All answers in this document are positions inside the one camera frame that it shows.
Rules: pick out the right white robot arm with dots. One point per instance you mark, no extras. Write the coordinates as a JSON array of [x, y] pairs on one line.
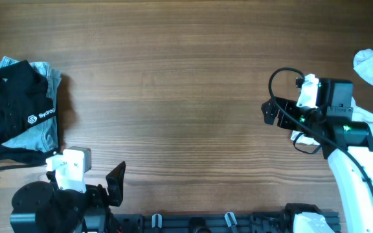
[[324, 113]]

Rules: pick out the light blue denim jeans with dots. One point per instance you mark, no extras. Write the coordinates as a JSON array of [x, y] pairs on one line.
[[44, 136]]

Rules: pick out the black t-shirt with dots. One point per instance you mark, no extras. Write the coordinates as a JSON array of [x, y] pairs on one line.
[[23, 100]]

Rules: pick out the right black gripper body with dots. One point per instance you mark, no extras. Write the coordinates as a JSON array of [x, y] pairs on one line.
[[305, 113]]

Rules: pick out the folded black garment under jeans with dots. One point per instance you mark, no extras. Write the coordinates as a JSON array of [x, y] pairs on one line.
[[25, 156]]

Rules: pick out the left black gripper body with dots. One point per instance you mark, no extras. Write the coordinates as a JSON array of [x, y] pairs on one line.
[[96, 198]]

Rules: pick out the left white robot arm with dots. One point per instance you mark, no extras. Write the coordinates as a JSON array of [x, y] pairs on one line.
[[45, 207]]

